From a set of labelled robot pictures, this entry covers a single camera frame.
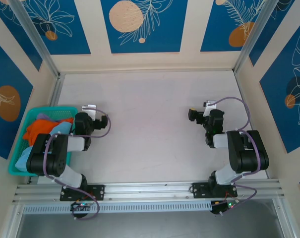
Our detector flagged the light blue printed t-shirt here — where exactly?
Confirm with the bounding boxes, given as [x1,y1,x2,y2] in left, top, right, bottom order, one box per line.
[15,120,75,172]

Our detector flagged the teal plastic mesh basket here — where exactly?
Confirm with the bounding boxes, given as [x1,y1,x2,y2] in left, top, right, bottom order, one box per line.
[7,106,79,177]

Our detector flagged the lilac t-shirt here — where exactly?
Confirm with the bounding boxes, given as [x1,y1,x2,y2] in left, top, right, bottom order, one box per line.
[35,113,53,121]

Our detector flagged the orange t-shirt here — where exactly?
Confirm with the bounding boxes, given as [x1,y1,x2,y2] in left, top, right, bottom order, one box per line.
[23,118,75,147]

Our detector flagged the grey metal sheet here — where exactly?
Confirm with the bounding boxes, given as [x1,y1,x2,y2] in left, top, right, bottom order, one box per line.
[15,212,285,238]

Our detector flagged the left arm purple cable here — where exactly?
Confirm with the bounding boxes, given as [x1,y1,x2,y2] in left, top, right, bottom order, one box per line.
[44,105,112,220]

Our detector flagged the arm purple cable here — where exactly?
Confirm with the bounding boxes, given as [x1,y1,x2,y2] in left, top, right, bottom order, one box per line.
[213,96,262,217]
[44,105,112,220]

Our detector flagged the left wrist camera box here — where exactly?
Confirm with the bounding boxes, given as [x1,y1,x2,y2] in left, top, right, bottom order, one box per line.
[81,105,98,118]

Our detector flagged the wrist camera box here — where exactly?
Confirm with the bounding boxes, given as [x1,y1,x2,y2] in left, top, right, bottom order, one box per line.
[81,105,98,118]
[202,100,218,118]

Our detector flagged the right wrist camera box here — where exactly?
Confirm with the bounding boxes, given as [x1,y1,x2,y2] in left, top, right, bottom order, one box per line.
[202,100,218,118]

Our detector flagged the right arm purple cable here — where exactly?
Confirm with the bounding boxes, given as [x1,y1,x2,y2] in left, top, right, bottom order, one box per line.
[213,96,262,217]

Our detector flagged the aluminium side rail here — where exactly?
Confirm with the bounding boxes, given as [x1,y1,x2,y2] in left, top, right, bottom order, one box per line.
[49,74,65,108]

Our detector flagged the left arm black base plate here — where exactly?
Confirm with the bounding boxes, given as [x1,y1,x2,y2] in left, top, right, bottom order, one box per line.
[60,183,106,202]

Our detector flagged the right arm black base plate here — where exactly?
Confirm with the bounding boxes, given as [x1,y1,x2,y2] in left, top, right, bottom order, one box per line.
[192,181,239,199]

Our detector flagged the aluminium mounting rail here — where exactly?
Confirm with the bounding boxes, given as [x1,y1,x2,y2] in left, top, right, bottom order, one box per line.
[12,178,286,204]

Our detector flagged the aluminium corner post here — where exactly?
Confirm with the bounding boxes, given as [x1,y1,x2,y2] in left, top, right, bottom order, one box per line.
[233,0,283,74]
[9,0,60,77]

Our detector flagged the grey slotted cable duct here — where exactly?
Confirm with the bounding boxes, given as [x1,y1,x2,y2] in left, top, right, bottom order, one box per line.
[22,200,214,215]

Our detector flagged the aluminium frame leg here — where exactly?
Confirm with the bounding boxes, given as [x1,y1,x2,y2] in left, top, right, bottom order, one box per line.
[272,198,298,238]
[0,198,25,238]

